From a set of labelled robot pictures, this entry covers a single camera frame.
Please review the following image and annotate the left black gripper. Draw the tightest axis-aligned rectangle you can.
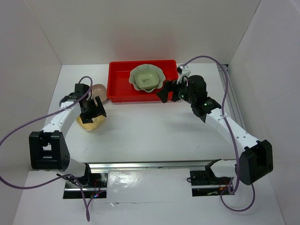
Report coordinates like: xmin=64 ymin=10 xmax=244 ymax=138
xmin=79 ymin=96 xmax=106 ymax=124

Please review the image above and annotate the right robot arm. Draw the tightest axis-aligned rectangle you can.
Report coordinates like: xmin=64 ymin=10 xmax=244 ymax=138
xmin=157 ymin=75 xmax=273 ymax=186

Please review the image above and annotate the aluminium rail right side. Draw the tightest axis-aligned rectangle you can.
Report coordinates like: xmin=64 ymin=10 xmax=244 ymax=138
xmin=222 ymin=64 xmax=246 ymax=129

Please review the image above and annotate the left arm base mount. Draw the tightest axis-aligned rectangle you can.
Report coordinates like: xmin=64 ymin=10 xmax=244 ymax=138
xmin=63 ymin=172 xmax=108 ymax=199

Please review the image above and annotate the brown square plate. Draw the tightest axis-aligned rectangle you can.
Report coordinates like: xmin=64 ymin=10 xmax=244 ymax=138
xmin=91 ymin=84 xmax=107 ymax=102

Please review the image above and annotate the aluminium rail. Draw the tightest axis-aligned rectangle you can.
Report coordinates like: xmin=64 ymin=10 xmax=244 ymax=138
xmin=89 ymin=159 xmax=221 ymax=171
xmin=222 ymin=64 xmax=246 ymax=129

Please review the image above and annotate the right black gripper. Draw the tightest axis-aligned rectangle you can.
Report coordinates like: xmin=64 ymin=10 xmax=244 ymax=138
xmin=156 ymin=75 xmax=195 ymax=104

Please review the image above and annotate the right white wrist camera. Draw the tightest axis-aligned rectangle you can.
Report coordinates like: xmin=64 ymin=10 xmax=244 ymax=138
xmin=176 ymin=65 xmax=191 ymax=84

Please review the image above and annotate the red plastic bin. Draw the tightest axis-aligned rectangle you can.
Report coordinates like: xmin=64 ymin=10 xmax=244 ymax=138
xmin=107 ymin=60 xmax=178 ymax=103

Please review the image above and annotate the green square plate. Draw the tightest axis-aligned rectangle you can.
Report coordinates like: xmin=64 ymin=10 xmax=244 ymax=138
xmin=134 ymin=70 xmax=160 ymax=90

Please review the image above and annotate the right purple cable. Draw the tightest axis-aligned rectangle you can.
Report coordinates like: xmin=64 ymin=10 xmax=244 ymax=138
xmin=185 ymin=55 xmax=256 ymax=212

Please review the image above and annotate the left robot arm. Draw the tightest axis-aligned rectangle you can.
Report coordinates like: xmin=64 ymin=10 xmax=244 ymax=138
xmin=29 ymin=83 xmax=106 ymax=187

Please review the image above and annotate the yellow square plate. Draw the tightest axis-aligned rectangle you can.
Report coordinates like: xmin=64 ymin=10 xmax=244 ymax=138
xmin=76 ymin=115 xmax=105 ymax=131

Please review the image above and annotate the aluminium rail front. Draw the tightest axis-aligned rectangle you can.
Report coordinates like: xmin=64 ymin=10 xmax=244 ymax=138
xmin=89 ymin=159 xmax=221 ymax=171

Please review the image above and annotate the large green scalloped bowl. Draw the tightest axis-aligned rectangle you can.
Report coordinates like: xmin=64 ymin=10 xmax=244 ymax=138
xmin=128 ymin=64 xmax=166 ymax=93

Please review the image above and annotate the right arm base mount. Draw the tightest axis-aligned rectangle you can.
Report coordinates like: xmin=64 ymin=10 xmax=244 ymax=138
xmin=186 ymin=171 xmax=231 ymax=197

